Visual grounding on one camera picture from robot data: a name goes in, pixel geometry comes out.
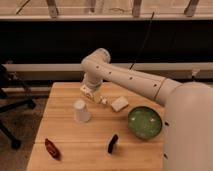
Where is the beige sponge block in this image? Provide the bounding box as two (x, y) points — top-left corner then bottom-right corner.
(111, 96), (129, 112)

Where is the white tube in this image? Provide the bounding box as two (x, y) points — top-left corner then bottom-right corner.
(80, 85), (108, 105)

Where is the white ceramic cup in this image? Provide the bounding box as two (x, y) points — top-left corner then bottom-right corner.
(73, 99), (91, 123)

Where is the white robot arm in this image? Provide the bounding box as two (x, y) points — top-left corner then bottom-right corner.
(81, 48), (213, 171)

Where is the green bowl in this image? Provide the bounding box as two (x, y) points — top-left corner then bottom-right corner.
(128, 106), (162, 140)

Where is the black office chair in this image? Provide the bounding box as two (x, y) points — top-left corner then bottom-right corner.
(0, 64), (36, 150)

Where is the black hanging cable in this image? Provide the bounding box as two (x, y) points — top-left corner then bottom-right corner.
(129, 11), (156, 71)

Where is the red brown pepper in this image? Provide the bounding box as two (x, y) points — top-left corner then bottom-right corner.
(45, 139), (60, 159)

